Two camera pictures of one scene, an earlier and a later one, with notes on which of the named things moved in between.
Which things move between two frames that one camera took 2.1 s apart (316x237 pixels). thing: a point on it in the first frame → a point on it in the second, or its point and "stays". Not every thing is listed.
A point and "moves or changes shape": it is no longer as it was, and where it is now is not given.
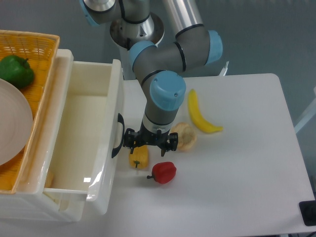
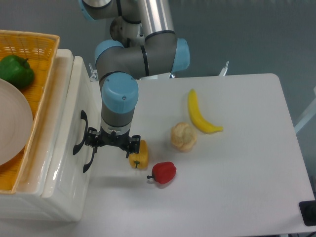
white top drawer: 98,118 moves or changes shape
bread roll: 187,136 stays
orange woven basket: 40,49 stays
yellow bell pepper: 139,158 stays
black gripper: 166,141 → 124,140
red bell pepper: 163,172 stays
